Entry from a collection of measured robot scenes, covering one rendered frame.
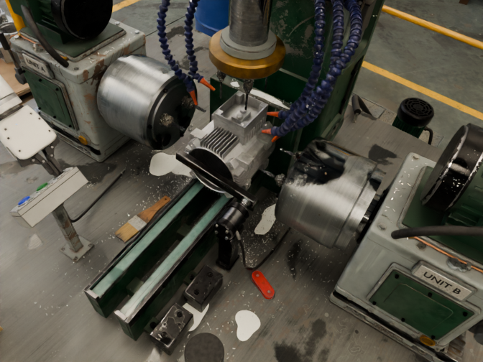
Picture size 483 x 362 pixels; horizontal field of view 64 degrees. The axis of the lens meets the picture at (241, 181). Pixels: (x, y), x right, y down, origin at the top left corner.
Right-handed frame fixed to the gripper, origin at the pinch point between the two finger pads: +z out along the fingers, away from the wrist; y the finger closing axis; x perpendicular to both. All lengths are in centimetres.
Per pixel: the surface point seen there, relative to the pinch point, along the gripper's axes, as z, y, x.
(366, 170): 35, 38, -55
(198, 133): 13.7, 31.4, -15.2
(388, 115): 87, 162, -1
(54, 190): 3.9, -4.4, -3.5
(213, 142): 16.1, 29.1, -22.2
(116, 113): -1.1, 24.6, 3.7
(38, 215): 6.0, -10.6, -3.5
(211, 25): 2, 193, 118
